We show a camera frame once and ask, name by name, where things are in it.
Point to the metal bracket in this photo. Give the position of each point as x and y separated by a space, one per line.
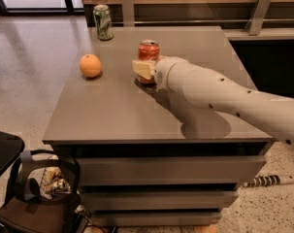
255 23
128 13

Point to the grey drawer cabinet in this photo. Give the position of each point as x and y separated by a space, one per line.
147 156

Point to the red coke can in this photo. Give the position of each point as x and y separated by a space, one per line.
148 50

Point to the right metal bracket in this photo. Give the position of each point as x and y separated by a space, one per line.
255 23

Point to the green soda can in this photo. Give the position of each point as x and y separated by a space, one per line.
103 22

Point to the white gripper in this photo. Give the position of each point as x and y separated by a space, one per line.
163 71

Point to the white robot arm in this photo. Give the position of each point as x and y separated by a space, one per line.
206 88

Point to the orange fruit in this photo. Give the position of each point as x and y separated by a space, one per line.
90 66

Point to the left metal bracket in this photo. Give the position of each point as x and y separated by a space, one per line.
128 13

